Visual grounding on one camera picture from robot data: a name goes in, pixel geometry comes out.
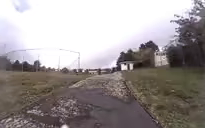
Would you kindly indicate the clump of dark trees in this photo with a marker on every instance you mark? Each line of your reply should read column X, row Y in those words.
column 140, row 55

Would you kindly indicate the small white hut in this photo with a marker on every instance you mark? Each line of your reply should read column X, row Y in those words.
column 126, row 65

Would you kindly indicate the grass field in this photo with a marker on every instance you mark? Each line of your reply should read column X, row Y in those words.
column 20, row 90

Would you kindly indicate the grass verge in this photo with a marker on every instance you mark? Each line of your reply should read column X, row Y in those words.
column 176, row 93

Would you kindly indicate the white building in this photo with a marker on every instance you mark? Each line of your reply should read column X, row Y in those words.
column 161, row 59

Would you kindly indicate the metal arch frame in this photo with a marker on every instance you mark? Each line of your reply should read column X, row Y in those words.
column 78, row 60

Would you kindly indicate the large tree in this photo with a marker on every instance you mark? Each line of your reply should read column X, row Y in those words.
column 196, row 36

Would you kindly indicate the grey gravel asphalt path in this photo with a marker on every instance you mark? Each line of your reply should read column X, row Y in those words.
column 106, row 110

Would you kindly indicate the row of trees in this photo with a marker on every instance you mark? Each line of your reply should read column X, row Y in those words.
column 23, row 65

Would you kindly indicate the robot's own part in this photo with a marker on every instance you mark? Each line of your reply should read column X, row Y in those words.
column 64, row 126

